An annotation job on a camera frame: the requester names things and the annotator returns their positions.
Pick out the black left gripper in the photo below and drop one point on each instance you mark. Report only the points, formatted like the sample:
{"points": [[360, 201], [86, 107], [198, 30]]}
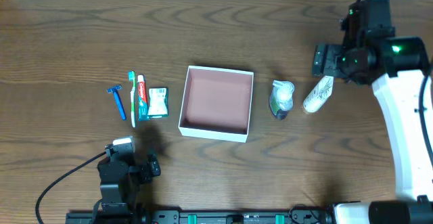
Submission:
{"points": [[149, 170]]}

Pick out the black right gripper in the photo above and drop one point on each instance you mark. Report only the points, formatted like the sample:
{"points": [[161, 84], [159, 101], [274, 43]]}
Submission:
{"points": [[322, 60]]}

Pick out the white floral lotion tube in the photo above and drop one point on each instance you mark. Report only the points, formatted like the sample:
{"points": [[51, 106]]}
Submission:
{"points": [[319, 95]]}

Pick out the blue disposable razor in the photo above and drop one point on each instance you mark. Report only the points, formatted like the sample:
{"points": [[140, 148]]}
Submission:
{"points": [[114, 91]]}

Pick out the clear pump soap bottle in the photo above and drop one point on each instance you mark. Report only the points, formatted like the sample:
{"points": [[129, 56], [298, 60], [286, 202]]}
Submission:
{"points": [[281, 99]]}

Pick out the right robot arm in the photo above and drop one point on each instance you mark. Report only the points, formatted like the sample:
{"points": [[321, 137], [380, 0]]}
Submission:
{"points": [[398, 71]]}

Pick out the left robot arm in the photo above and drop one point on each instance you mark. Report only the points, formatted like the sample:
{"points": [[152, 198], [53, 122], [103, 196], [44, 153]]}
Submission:
{"points": [[119, 199]]}

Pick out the red and teal toothpaste tube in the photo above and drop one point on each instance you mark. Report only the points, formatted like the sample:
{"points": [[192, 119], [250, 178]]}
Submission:
{"points": [[142, 99]]}

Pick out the green and white soap packet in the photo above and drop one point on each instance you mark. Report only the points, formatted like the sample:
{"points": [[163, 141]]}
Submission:
{"points": [[158, 107]]}

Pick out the green and white toothbrush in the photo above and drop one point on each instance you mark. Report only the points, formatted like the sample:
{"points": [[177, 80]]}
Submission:
{"points": [[132, 78]]}

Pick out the white box with pink interior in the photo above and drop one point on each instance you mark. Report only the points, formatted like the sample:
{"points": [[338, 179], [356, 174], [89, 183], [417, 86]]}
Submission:
{"points": [[216, 104]]}

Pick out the black mounting rail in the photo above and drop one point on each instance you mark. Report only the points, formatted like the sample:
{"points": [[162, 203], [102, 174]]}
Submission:
{"points": [[294, 216]]}

